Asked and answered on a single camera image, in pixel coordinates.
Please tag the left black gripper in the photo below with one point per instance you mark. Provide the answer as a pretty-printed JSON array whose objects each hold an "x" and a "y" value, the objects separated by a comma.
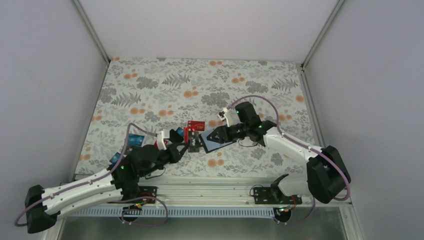
[{"x": 172, "y": 151}]

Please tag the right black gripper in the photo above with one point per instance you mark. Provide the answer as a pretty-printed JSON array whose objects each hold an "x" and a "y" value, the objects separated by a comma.
[{"x": 220, "y": 129}]

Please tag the black card holder wallet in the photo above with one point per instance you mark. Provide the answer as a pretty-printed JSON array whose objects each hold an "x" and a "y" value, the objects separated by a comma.
[{"x": 210, "y": 146}]

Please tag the red VIP card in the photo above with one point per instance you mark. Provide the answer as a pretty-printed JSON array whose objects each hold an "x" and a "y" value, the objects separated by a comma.
[{"x": 196, "y": 125}]

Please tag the black patterned card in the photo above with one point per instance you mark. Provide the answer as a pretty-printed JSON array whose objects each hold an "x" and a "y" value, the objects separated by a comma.
[{"x": 194, "y": 142}]

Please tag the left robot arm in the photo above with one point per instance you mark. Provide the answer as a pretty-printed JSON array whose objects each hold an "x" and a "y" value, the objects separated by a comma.
[{"x": 119, "y": 183}]

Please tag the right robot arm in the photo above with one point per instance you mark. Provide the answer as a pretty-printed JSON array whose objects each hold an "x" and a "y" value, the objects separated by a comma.
[{"x": 325, "y": 178}]

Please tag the black card upper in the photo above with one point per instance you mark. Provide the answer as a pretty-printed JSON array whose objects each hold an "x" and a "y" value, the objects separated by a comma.
[{"x": 175, "y": 137}]

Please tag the blue card under black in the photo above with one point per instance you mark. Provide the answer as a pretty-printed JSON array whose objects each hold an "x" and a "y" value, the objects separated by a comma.
[{"x": 180, "y": 131}]

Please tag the blue card with chip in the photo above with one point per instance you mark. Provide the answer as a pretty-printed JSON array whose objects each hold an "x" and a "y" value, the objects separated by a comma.
[{"x": 135, "y": 140}]

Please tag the blue card far left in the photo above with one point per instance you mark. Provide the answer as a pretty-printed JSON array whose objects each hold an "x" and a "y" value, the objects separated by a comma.
[{"x": 114, "y": 159}]

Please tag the floral patterned table mat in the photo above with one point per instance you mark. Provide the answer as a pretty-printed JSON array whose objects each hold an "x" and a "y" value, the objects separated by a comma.
[{"x": 165, "y": 93}]

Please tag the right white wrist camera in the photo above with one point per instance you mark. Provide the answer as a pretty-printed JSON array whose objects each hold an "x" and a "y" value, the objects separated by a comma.
[{"x": 225, "y": 116}]

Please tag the aluminium rail frame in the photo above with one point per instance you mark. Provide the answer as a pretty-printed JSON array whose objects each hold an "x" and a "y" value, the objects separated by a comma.
[{"x": 185, "y": 191}]

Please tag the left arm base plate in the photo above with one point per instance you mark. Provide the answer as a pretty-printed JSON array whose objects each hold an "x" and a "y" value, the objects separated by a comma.
[{"x": 145, "y": 196}]

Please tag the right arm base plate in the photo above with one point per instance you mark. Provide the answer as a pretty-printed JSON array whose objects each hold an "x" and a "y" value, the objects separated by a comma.
[{"x": 269, "y": 196}]

